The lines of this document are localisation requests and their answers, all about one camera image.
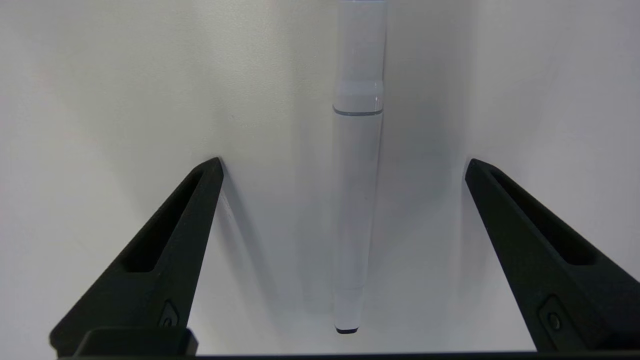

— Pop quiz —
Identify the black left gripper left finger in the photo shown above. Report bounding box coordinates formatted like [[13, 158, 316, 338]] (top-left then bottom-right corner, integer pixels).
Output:
[[49, 157, 224, 357]]

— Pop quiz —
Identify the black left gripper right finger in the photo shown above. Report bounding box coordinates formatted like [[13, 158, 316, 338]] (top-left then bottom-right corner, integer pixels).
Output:
[[465, 158, 640, 352]]

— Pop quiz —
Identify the white marker with black cap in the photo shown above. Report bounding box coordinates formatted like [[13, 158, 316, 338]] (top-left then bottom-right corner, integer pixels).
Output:
[[332, 0, 387, 335]]

